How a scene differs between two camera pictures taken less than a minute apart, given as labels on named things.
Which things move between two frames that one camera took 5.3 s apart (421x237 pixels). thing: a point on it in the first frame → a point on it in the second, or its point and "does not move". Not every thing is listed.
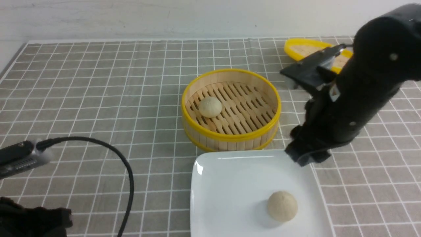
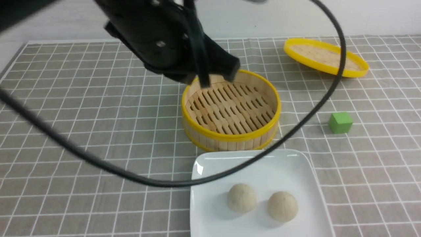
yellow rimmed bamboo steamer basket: (251, 108) does not move
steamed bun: (210, 107) → (242, 198)
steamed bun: (282, 206) does not move
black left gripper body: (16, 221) → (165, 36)
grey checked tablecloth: (130, 93) does not move
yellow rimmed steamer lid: (297, 49) does not move
